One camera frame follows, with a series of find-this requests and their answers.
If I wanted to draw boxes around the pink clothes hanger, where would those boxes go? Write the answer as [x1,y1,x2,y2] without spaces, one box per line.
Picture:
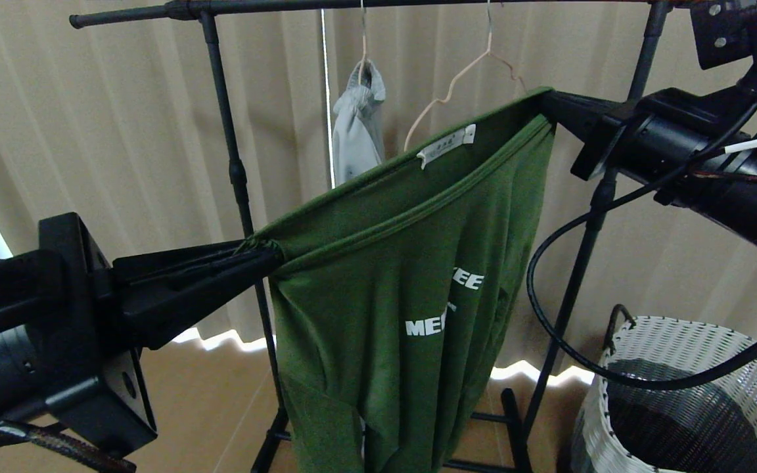
[357,0,373,87]
[403,0,530,154]

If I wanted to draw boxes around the white laundry basket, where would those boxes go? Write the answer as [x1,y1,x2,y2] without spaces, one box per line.
[571,304,757,473]

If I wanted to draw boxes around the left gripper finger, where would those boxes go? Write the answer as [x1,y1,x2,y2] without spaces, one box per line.
[121,247,286,351]
[112,239,251,284]

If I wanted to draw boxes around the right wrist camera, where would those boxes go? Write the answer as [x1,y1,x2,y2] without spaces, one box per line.
[689,0,757,93]

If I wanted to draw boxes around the beige curtain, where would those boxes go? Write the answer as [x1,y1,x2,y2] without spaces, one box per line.
[0,0,757,390]

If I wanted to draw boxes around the black cable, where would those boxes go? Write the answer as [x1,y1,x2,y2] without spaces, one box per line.
[526,3,757,394]

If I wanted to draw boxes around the black clothes rack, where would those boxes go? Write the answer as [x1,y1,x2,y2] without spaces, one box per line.
[68,0,696,473]

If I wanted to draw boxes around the grey shorts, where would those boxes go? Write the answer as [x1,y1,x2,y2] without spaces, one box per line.
[331,60,388,189]

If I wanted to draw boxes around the green printed shirt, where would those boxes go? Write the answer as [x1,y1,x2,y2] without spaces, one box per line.
[246,85,558,473]

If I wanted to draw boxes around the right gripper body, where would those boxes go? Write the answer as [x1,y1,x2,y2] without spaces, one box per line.
[570,87,757,257]

